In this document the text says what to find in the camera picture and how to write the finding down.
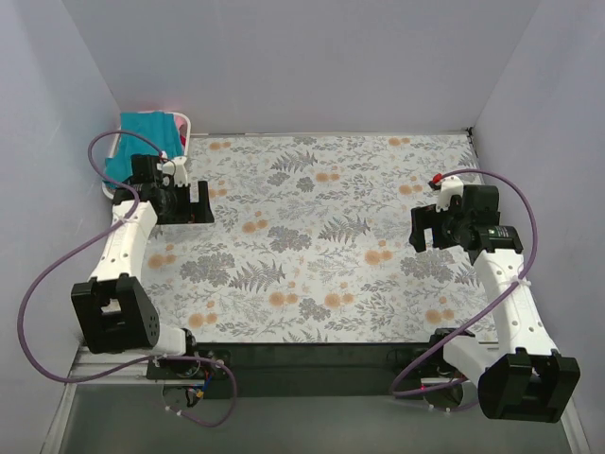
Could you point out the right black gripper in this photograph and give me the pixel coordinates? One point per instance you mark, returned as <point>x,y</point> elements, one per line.
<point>436,230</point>

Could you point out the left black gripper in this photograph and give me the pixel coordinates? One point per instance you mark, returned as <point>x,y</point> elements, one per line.
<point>190,204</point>

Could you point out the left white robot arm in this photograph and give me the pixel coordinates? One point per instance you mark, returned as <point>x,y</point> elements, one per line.
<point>114,312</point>

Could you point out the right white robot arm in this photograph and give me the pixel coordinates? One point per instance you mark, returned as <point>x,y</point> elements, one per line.
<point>528,379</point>

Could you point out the pink t shirt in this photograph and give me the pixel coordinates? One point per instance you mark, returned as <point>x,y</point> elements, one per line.
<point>182,129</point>

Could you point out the white laundry basket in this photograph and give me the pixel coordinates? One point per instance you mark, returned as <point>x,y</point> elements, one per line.
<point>157,126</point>

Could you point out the floral table mat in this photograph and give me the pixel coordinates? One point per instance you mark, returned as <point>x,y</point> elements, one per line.
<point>310,242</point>

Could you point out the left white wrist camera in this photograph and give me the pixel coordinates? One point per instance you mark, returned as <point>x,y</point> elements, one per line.
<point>174,176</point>

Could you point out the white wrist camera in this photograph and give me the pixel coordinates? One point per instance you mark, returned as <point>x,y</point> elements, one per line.
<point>174,176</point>
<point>447,187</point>

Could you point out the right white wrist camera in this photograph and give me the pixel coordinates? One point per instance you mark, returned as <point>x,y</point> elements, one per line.
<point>447,187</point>

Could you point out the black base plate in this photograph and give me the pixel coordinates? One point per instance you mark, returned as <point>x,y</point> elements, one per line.
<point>307,369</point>

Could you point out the aluminium rail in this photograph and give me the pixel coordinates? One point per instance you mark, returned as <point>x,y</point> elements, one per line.
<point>86,364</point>

